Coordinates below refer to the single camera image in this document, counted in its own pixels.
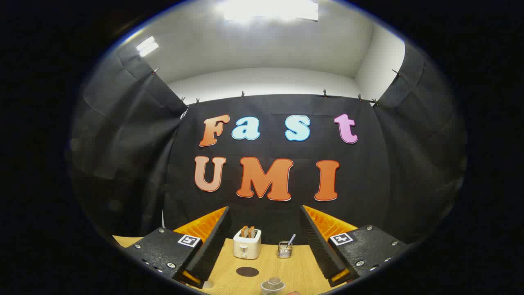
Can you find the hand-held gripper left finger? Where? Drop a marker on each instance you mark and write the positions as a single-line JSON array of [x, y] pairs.
[[211, 250]]

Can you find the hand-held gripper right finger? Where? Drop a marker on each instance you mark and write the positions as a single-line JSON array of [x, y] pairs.
[[319, 250]]

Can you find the dark brown round coaster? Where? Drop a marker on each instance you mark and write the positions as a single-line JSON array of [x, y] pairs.
[[247, 271]]

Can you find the clear juice bottle green label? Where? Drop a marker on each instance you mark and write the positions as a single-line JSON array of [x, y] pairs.
[[273, 285]]

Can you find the wooden table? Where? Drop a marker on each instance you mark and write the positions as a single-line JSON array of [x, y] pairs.
[[303, 270]]

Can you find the white spoon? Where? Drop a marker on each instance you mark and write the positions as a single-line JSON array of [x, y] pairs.
[[291, 239]]

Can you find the cream white toaster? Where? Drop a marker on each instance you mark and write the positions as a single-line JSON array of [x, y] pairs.
[[246, 248]]

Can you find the brown toast slice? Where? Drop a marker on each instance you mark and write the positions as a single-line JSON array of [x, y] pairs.
[[251, 232], [244, 232]]

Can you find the black backdrop cloth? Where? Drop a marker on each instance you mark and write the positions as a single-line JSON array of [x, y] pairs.
[[368, 172]]

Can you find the small ceiling light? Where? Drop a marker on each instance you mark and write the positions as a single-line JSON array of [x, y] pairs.
[[146, 46]]

